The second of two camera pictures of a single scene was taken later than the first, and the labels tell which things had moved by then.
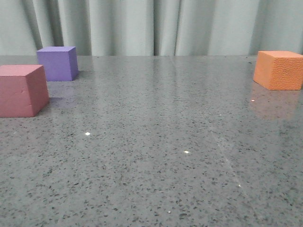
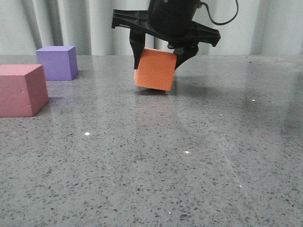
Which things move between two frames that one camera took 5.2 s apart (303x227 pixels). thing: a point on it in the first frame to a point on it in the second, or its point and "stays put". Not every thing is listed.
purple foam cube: (60, 63) stays put
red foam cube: (23, 90) stays put
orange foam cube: (279, 70) to (155, 69)
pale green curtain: (151, 27) stays put
